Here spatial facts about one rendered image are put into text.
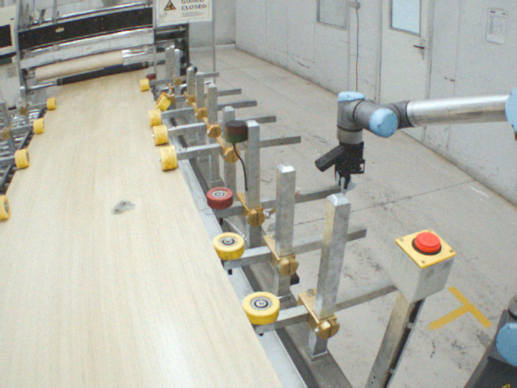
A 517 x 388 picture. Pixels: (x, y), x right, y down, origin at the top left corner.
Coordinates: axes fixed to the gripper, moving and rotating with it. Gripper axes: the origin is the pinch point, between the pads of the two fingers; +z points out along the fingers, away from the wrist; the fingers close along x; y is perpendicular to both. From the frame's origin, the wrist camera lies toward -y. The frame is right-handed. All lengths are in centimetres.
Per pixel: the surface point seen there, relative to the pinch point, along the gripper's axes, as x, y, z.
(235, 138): -6.9, -38.5, -27.7
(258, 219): -8.5, -32.7, -2.1
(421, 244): -80, -35, -40
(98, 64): 226, -90, -21
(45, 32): 226, -135, -58
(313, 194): -1.5, -11.3, -2.9
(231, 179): 19.2, -33.1, -1.9
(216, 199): -3.4, -43.8, -8.0
